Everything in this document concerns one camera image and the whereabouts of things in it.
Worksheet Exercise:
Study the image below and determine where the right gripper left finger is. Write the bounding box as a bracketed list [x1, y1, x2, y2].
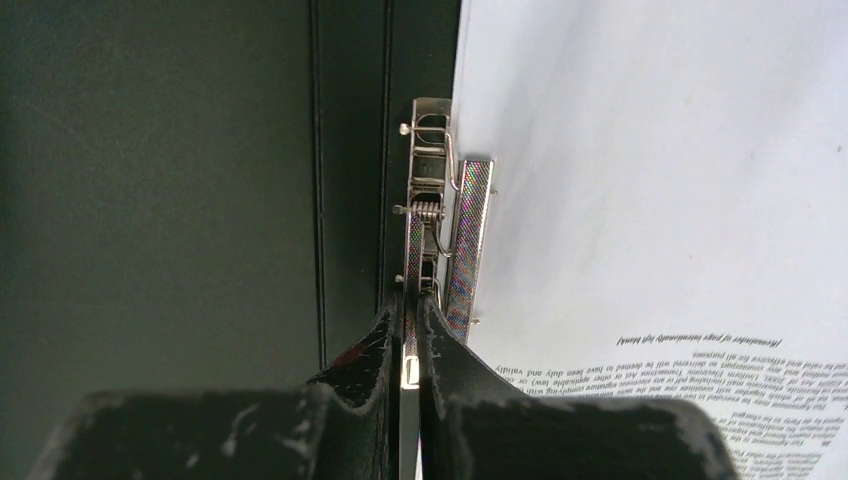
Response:
[30, 296, 402, 479]

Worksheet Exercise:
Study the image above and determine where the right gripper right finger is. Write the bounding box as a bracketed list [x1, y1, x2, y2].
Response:
[416, 294, 738, 479]

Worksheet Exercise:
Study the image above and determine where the teal black file folder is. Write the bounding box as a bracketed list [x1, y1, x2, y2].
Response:
[1, 1, 460, 479]

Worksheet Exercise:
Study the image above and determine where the printed paper sheet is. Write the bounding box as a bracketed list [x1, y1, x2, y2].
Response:
[453, 1, 847, 479]

